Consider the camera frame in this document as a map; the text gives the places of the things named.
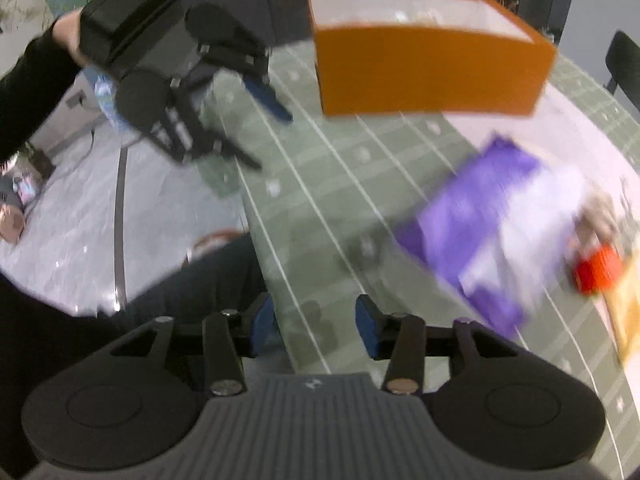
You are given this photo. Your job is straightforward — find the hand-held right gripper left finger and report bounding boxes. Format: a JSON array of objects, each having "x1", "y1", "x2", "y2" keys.
[{"x1": 110, "y1": 293, "x2": 276, "y2": 398}]

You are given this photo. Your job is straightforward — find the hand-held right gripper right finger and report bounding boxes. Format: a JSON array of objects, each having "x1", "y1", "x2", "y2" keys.
[{"x1": 354, "y1": 294, "x2": 522, "y2": 396}]

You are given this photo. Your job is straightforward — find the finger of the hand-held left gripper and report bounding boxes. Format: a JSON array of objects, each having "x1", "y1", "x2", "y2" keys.
[
  {"x1": 197, "y1": 44, "x2": 294, "y2": 125},
  {"x1": 144, "y1": 66, "x2": 264, "y2": 172}
]

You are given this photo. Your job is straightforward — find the orange box with white inside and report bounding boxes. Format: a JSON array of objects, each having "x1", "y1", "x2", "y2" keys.
[{"x1": 306, "y1": 0, "x2": 559, "y2": 117}]

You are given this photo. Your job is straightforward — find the person's left forearm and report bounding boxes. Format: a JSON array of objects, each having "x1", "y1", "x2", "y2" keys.
[{"x1": 0, "y1": 9, "x2": 85, "y2": 167}]

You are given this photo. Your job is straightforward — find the purple soft packet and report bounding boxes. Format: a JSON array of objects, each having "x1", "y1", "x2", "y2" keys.
[{"x1": 394, "y1": 134, "x2": 590, "y2": 339}]

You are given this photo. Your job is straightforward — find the red round object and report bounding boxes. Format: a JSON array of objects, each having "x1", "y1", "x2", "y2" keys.
[{"x1": 573, "y1": 244, "x2": 624, "y2": 296}]

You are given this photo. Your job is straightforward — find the yellow brown flat object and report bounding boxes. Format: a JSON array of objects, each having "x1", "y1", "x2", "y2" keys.
[{"x1": 602, "y1": 260, "x2": 640, "y2": 367}]

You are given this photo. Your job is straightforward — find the black chair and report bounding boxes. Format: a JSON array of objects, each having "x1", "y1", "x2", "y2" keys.
[{"x1": 604, "y1": 30, "x2": 640, "y2": 112}]

